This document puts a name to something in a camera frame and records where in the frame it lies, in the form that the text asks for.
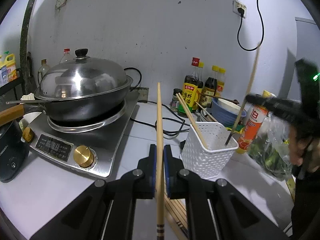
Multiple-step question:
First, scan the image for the red cap sauce bottle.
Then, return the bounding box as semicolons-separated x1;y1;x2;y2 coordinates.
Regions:
181;57;200;111

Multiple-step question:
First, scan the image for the white perforated utensil basket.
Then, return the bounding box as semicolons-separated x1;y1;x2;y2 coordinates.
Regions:
180;122;239;180

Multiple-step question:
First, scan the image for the bag of green vegetables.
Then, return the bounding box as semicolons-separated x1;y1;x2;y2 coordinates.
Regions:
247;113;292;180

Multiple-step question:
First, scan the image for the wall switch plate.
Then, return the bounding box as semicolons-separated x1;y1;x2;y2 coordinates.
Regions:
55;0;67;10

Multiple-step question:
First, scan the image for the clear bottle red cap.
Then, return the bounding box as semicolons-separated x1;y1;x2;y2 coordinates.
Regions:
60;48;74;63

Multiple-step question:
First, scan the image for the white wall socket with plug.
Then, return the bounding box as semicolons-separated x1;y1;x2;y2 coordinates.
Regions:
233;0;246;18

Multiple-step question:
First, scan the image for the small clear oil bottle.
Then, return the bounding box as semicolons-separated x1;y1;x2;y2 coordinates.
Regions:
37;59;50;85

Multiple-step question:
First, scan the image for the white bowl inside blue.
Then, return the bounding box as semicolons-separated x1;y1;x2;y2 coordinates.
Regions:
217;99;241;115

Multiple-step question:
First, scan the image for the silver induction cooker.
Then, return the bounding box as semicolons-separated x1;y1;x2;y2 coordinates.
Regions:
28;92;139;179

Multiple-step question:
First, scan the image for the light yellow cap bottle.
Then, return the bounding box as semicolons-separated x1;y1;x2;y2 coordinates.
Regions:
216;68;226;96

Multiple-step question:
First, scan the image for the person right hand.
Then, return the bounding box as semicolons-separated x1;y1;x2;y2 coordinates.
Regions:
289;126;319;172

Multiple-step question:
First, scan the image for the yellow orange squeeze bottle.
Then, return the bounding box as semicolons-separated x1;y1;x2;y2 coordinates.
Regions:
236;105;268;154

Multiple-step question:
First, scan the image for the yellow cap dark sauce bottle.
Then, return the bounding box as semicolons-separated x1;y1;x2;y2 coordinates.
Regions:
200;65;219;108

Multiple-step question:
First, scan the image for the small dark spice jar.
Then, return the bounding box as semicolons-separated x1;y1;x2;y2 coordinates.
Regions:
170;88;182;112

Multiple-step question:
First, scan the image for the black cooker power cord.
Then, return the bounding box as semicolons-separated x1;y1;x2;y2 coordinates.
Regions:
123;67;190;138

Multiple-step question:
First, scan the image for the black wok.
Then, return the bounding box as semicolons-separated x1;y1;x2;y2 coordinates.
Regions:
7;76;133;122

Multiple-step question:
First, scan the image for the wooden handle spatula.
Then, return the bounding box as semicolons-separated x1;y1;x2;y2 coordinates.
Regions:
0;104;24;126

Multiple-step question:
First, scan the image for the dark chopstick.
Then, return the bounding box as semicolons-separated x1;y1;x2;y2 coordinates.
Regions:
224;43;261;146

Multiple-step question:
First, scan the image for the steel dome wok lid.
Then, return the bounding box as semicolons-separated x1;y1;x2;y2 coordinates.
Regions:
35;48;133;100

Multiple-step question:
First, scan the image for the yellow detergent jug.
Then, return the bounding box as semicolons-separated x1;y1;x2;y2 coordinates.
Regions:
0;51;17;86

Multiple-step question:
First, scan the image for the black hanging power cable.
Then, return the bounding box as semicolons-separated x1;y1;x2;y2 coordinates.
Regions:
236;0;265;52

